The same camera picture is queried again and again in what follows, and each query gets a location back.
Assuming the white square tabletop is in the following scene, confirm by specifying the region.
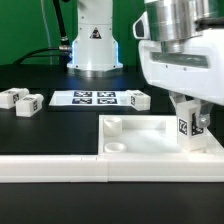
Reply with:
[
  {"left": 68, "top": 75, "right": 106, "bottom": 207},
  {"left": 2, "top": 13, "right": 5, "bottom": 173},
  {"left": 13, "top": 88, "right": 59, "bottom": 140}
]
[{"left": 98, "top": 115, "right": 224, "bottom": 155}]

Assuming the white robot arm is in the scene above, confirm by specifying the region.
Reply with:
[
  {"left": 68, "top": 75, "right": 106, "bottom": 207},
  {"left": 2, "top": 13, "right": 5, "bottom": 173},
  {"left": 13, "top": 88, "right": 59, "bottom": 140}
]
[{"left": 68, "top": 0, "right": 224, "bottom": 127}]

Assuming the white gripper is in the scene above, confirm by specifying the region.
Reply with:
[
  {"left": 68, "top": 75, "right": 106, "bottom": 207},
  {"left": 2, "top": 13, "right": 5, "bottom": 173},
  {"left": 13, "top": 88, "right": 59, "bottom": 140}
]
[{"left": 139, "top": 29, "right": 224, "bottom": 128}]

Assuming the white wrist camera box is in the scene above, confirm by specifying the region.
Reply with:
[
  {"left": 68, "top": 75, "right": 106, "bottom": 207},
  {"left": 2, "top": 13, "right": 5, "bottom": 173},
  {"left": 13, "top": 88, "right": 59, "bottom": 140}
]
[{"left": 132, "top": 12, "right": 150, "bottom": 40}]

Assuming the black cable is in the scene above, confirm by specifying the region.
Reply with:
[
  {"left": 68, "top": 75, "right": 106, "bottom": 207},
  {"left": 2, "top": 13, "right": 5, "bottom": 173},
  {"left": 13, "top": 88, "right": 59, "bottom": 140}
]
[{"left": 13, "top": 0, "right": 73, "bottom": 66}]

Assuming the white L-shaped fence wall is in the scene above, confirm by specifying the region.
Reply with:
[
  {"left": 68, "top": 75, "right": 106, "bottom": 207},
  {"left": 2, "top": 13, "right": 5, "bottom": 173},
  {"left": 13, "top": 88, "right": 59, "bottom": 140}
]
[{"left": 0, "top": 153, "right": 224, "bottom": 183}]

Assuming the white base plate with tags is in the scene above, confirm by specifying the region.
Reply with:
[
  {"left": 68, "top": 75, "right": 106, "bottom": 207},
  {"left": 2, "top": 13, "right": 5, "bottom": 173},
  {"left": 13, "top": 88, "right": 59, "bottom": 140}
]
[{"left": 49, "top": 90, "right": 130, "bottom": 106}]

